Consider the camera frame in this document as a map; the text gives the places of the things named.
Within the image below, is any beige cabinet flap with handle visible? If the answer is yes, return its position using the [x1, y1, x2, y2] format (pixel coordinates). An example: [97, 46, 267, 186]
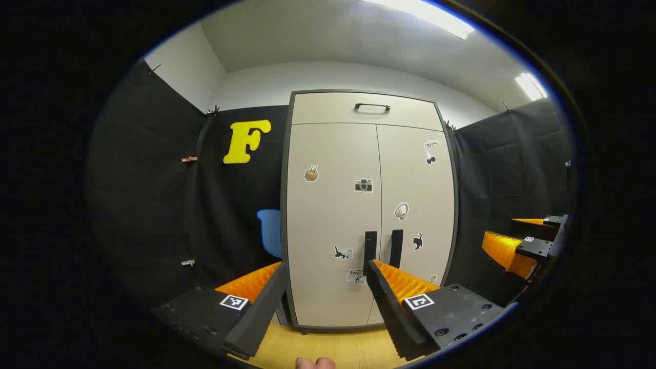
[291, 92, 444, 131]

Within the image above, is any short ceiling light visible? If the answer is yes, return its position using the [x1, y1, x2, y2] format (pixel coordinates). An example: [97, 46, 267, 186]
[515, 72, 547, 101]

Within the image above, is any beige cabinet door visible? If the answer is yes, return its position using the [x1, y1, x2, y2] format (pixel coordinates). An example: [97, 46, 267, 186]
[377, 125, 457, 326]
[286, 123, 382, 329]

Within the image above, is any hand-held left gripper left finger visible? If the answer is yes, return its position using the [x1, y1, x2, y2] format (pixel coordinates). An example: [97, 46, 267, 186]
[154, 260, 289, 361]

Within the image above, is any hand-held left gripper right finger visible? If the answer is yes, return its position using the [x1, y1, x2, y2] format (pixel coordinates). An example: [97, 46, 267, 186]
[364, 259, 509, 362]

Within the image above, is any black backdrop cloth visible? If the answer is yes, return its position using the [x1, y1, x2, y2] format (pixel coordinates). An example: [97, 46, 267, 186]
[87, 59, 577, 308]

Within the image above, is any beige double-door shoe cabinet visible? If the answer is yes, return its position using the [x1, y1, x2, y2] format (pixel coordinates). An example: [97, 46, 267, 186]
[280, 90, 459, 334]

